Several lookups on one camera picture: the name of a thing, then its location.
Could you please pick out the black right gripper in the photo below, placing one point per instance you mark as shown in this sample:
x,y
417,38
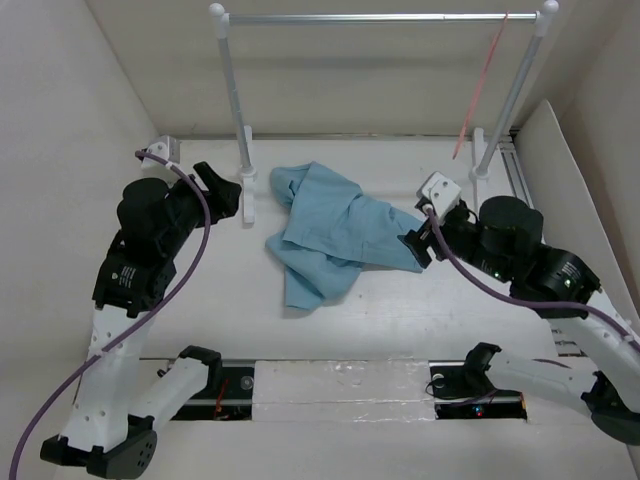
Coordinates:
x,y
416,240

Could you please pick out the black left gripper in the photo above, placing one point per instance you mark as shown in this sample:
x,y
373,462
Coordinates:
x,y
222,195

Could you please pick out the light blue trousers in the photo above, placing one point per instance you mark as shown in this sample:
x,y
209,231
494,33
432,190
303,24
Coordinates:
x,y
333,231

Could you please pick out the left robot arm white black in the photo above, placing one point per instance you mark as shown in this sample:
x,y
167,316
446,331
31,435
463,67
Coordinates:
x,y
112,433

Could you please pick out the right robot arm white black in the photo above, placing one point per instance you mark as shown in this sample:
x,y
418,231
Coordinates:
x,y
501,252

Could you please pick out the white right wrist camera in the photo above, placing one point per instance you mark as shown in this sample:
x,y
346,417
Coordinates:
x,y
439,193

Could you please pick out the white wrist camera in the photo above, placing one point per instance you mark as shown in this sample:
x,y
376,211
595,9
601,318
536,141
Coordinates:
x,y
439,193
166,147

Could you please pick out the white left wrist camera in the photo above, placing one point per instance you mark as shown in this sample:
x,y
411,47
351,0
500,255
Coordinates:
x,y
166,147

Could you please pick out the white clothes rack with rail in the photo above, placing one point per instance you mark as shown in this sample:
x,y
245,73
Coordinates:
x,y
482,150

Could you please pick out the aluminium rail right side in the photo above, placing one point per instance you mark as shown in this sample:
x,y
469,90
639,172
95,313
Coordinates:
x,y
514,170

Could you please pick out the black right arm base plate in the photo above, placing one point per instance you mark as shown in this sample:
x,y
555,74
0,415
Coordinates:
x,y
456,399

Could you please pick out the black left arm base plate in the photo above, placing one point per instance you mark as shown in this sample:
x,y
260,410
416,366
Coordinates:
x,y
230,400

